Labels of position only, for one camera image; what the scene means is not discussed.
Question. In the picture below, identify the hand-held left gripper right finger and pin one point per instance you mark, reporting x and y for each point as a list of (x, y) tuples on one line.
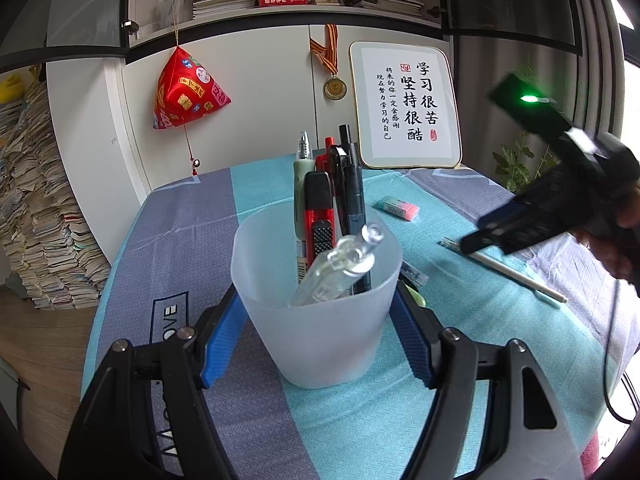
[(411, 342)]

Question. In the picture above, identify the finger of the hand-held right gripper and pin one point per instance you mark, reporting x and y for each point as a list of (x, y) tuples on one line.
[(500, 212), (482, 241)]

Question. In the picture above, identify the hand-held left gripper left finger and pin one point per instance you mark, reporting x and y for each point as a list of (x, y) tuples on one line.
[(225, 340)]

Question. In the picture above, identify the long white pen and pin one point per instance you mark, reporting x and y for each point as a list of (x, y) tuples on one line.
[(525, 278)]

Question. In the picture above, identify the translucent white plastic cup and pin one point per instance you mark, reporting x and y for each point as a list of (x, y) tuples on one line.
[(320, 340)]

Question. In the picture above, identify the clear plastic pen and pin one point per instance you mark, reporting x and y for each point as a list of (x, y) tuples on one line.
[(340, 266)]

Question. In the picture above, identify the dark blue pen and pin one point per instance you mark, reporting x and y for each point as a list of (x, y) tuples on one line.
[(357, 190)]

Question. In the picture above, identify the black pen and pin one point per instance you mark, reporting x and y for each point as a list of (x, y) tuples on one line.
[(342, 165)]

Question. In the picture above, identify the red black utility knife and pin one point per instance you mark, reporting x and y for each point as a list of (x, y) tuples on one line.
[(318, 210)]

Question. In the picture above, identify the red pen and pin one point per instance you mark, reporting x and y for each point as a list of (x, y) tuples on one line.
[(327, 152)]

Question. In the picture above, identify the grey white pen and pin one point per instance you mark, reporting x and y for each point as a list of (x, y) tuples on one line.
[(302, 175)]

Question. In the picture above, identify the person's right hand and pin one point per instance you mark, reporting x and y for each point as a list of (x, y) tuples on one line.
[(620, 255)]

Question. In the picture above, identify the green potted plant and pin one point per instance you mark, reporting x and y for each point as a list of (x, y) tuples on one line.
[(515, 160)]

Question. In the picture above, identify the pink green eraser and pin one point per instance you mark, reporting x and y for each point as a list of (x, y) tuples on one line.
[(397, 207)]

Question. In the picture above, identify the grey curtain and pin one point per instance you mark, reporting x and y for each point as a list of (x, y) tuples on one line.
[(597, 50)]

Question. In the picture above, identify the framed calligraphy board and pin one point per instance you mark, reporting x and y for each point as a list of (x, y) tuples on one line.
[(405, 105)]

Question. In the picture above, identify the gold medal with striped ribbon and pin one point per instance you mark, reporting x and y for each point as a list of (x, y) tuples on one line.
[(333, 87)]

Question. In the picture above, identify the dark red cloth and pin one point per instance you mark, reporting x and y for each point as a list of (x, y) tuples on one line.
[(595, 457)]

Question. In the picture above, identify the tall pile of books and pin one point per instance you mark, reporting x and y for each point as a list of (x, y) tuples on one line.
[(40, 200)]

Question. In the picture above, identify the stack of grey books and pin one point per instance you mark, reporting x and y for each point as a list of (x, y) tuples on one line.
[(387, 2)]

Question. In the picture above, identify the red hanging pyramid ornament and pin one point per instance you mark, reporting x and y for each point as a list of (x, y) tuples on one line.
[(187, 92)]

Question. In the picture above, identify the white cabinet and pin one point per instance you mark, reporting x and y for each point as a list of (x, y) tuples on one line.
[(260, 85)]

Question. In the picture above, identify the yellow plush toy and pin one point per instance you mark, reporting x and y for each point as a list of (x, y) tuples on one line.
[(12, 87)]

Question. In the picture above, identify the stack of white books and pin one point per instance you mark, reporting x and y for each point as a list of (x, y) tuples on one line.
[(225, 0)]

